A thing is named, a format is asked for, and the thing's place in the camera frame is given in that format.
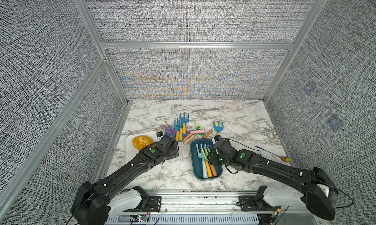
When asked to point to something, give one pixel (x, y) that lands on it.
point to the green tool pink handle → (198, 130)
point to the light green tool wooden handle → (207, 133)
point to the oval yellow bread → (140, 141)
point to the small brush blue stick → (284, 158)
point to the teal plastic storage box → (196, 160)
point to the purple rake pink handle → (171, 131)
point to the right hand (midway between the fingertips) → (210, 153)
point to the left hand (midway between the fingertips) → (172, 151)
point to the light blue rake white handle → (201, 155)
